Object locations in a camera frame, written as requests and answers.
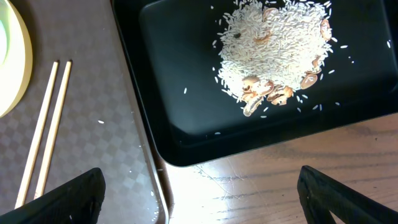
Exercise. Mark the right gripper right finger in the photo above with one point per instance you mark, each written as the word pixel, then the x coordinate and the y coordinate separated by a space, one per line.
pixel 322 198

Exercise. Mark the dark brown serving tray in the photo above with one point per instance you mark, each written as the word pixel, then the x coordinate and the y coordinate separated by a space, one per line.
pixel 100 124

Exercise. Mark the right wooden chopstick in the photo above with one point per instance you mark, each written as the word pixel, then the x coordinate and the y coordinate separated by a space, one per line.
pixel 51 138

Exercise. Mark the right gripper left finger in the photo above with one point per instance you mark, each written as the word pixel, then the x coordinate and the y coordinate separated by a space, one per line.
pixel 77 201

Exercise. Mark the yellow plate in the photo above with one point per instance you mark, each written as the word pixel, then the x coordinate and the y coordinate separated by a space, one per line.
pixel 16 57

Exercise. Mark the rice and food scraps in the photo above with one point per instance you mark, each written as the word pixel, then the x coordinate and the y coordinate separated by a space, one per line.
pixel 317 63

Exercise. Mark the left wooden chopstick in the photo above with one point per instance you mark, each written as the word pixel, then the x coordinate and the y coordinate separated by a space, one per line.
pixel 34 147

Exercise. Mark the wooden chopstick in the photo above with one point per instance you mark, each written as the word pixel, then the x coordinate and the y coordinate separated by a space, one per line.
pixel 34 147
pixel 51 138

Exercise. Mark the black tray bin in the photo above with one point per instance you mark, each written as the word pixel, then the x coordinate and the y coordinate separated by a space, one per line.
pixel 172 50

